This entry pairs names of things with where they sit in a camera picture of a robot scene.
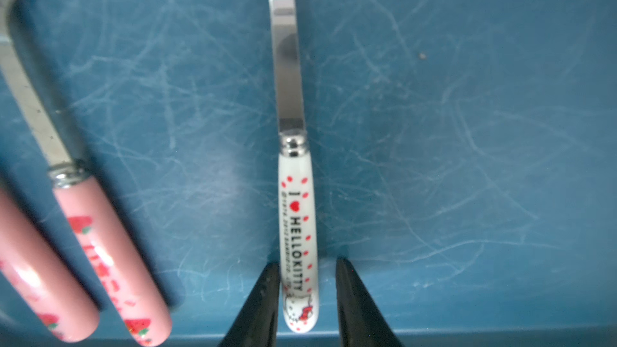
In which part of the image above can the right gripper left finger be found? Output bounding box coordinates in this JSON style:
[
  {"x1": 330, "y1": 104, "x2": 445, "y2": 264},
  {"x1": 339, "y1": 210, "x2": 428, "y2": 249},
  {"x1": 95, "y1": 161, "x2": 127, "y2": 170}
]
[{"x1": 219, "y1": 262, "x2": 281, "y2": 347}]

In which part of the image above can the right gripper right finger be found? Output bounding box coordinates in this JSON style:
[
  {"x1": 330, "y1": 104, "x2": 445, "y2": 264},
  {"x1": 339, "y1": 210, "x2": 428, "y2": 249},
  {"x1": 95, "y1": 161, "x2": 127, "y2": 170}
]
[{"x1": 336, "y1": 258, "x2": 403, "y2": 347}]

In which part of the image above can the pink strawberry handle spoon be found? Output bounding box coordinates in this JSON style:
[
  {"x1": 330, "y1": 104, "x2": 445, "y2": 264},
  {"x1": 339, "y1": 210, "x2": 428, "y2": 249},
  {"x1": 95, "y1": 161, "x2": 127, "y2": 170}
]
[{"x1": 1, "y1": 0, "x2": 173, "y2": 346}]

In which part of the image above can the white hello kitty spoon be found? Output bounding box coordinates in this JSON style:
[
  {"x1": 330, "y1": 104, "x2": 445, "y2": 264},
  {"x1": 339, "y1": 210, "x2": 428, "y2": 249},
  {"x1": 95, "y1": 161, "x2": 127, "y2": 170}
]
[{"x1": 268, "y1": 0, "x2": 320, "y2": 334}]

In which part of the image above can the pink strawberry handle fork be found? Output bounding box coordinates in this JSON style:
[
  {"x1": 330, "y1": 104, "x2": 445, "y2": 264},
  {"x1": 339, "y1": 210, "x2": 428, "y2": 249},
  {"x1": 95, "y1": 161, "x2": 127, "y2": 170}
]
[{"x1": 1, "y1": 191, "x2": 100, "y2": 343}]

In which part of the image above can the teal plastic tray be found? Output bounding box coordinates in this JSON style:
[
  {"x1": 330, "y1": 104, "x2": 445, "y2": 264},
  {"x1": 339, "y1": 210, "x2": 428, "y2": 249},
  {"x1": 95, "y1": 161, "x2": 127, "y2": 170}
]
[{"x1": 17, "y1": 0, "x2": 616, "y2": 346}]

